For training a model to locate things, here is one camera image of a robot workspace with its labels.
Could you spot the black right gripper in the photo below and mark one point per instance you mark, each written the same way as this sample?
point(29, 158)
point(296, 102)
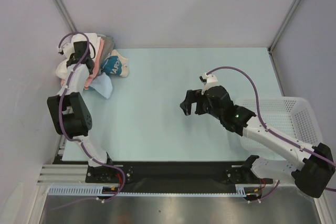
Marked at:
point(199, 104)

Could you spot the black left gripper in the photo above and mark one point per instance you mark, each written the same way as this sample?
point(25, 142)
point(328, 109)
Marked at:
point(72, 58)

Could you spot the white towel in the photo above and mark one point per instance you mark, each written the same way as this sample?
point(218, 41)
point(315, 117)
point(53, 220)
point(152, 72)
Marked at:
point(62, 71)

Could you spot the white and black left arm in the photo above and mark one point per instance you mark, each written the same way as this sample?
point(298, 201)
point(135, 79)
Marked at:
point(69, 113)

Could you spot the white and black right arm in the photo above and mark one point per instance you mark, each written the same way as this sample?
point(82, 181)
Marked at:
point(308, 167)

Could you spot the pink towel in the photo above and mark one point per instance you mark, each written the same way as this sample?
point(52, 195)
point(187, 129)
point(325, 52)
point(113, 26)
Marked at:
point(96, 64)

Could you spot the grey towel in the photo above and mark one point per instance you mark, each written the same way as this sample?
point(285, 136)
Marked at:
point(109, 45)

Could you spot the teal and beige towel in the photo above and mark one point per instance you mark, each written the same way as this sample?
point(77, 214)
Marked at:
point(115, 64)

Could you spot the light blue towel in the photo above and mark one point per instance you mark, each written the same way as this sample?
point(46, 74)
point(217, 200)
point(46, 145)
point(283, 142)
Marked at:
point(102, 84)

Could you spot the white perforated plastic basket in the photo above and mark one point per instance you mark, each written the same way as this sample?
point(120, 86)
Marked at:
point(292, 116)

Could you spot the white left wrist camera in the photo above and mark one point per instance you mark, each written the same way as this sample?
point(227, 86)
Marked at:
point(66, 45)

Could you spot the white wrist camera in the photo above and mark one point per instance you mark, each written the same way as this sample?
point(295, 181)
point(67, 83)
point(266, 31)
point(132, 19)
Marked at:
point(66, 45)
point(208, 80)

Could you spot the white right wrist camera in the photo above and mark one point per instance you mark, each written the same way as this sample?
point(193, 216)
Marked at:
point(208, 80)

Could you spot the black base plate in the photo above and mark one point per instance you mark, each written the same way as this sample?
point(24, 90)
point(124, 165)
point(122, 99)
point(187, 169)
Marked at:
point(206, 173)

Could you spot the white slotted cable duct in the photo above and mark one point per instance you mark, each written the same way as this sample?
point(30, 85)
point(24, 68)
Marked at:
point(150, 190)

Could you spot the aluminium frame rail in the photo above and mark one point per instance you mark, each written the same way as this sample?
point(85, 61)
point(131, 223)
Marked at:
point(63, 172)

